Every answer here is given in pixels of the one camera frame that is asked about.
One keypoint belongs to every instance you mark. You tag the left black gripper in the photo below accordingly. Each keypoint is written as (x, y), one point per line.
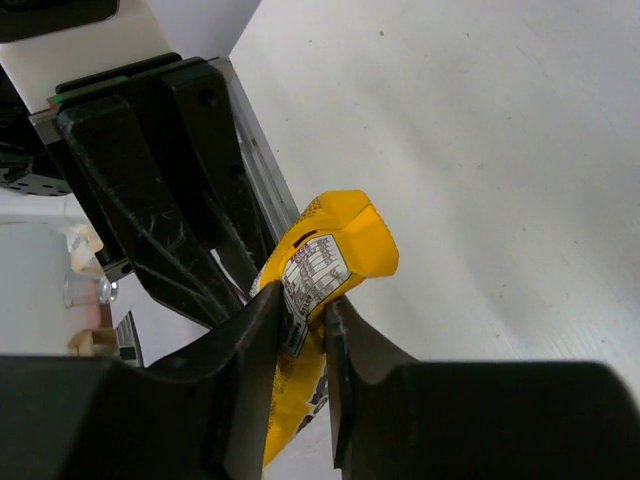
(107, 159)

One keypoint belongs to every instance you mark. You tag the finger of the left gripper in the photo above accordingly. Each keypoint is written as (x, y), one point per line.
(203, 106)

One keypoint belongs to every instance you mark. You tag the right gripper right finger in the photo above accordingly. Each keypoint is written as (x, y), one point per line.
(396, 417)

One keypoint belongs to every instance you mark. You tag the yellow snack bar wrapper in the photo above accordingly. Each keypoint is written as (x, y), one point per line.
(337, 242)

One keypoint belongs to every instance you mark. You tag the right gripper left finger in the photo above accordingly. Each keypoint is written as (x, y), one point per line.
(198, 413)

